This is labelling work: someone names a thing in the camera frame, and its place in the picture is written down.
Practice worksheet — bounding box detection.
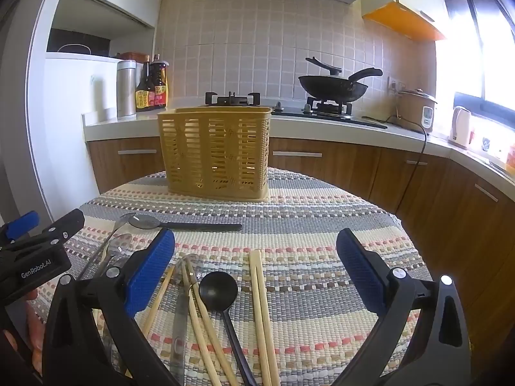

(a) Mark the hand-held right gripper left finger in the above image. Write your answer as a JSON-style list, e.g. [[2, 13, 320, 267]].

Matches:
[[42, 228, 182, 386]]

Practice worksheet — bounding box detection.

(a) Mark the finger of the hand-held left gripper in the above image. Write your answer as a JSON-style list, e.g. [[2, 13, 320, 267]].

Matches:
[[0, 211, 40, 246], [10, 209, 86, 252]]

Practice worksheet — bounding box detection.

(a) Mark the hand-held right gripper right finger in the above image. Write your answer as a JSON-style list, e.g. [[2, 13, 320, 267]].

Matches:
[[336, 228, 471, 386]]

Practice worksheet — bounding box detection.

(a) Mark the wooden chopstick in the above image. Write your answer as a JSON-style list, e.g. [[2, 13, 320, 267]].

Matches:
[[186, 256, 239, 386], [257, 250, 281, 386], [180, 261, 221, 386], [249, 250, 270, 386], [125, 264, 176, 376]]

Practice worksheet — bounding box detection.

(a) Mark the thin metal spoon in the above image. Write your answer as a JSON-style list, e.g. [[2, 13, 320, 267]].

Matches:
[[76, 212, 137, 281]]

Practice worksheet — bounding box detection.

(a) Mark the metal utensil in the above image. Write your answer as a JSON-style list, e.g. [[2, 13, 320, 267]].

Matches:
[[171, 254, 202, 381]]

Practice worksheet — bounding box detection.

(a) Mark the metal spoon with black handle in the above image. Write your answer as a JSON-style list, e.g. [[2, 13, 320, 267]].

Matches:
[[128, 214, 243, 233]]

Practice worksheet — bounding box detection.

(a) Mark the black plastic spoon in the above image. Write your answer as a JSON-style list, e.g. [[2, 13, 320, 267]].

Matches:
[[199, 271, 260, 386]]

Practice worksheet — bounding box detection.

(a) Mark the yellow plastic utensil basket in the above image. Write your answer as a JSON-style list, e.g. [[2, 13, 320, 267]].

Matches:
[[157, 106, 272, 201]]

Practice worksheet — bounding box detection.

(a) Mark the person's left hand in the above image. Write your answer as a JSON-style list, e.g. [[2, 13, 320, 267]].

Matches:
[[0, 289, 45, 379]]

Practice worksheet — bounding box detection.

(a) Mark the striped woven table mat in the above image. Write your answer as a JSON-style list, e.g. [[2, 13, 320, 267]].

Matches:
[[30, 167, 433, 386]]

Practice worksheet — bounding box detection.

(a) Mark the wooden kitchen counter cabinet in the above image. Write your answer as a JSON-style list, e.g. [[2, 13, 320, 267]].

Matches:
[[82, 96, 515, 330]]

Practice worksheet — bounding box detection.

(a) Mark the steel thermos canister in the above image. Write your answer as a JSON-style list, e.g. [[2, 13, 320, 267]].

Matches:
[[117, 60, 137, 119]]

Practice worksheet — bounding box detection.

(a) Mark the dark soy sauce bottle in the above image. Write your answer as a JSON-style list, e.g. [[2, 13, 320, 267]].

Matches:
[[136, 55, 155, 112]]

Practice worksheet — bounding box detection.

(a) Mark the large red label sauce bottle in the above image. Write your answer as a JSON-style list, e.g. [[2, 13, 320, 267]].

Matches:
[[150, 54, 169, 109]]

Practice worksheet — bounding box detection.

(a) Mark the beige rice cooker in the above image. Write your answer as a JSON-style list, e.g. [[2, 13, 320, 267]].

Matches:
[[396, 88, 438, 134]]

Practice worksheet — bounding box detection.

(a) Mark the black gas stove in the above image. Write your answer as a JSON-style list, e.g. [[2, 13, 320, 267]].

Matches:
[[203, 92, 389, 129]]

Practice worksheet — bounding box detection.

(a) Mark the white electric kettle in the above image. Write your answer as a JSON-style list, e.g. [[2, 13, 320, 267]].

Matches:
[[448, 106, 473, 149]]

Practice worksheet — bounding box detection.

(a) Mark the black appliance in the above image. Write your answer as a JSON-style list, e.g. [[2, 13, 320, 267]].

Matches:
[[47, 28, 111, 58]]

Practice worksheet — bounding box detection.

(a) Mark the black wok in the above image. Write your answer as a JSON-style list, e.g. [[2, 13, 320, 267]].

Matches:
[[298, 68, 384, 104]]

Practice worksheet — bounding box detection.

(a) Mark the window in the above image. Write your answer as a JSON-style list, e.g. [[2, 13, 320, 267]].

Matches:
[[443, 0, 515, 107]]

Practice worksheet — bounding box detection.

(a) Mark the black power cable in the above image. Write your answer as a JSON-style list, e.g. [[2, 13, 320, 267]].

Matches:
[[362, 115, 428, 215]]

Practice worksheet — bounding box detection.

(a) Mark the orange wall cabinet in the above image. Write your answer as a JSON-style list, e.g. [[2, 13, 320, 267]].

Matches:
[[361, 0, 447, 41]]

